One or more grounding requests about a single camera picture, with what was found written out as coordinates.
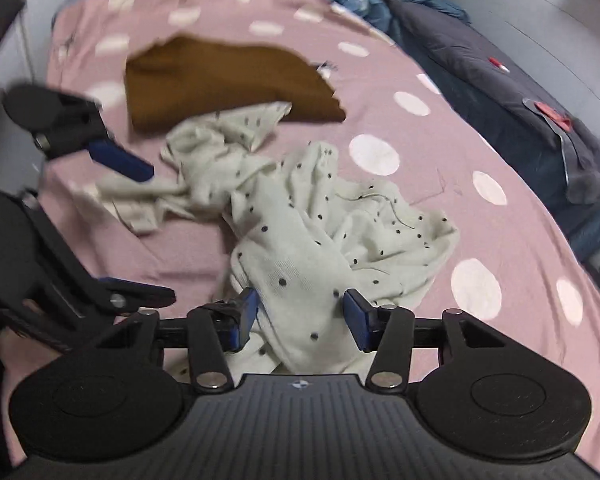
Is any white dotted garment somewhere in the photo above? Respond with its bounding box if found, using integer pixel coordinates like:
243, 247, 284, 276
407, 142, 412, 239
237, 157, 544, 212
72, 101, 461, 376

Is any brown garment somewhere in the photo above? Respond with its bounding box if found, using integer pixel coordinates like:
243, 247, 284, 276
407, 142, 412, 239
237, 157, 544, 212
124, 35, 346, 135

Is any pink polka-dot bedsheet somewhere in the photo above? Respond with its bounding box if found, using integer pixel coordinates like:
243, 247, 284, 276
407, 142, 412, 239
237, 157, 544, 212
0, 0, 600, 471

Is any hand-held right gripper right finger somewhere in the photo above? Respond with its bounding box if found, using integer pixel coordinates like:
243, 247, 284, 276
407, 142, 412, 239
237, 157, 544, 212
343, 289, 518, 392

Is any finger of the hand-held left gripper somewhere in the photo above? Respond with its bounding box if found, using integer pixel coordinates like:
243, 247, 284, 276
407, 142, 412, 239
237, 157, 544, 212
22, 194, 177, 319
32, 99, 156, 184

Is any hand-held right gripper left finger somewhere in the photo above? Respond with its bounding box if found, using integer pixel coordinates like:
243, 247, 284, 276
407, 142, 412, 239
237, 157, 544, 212
87, 287, 259, 393

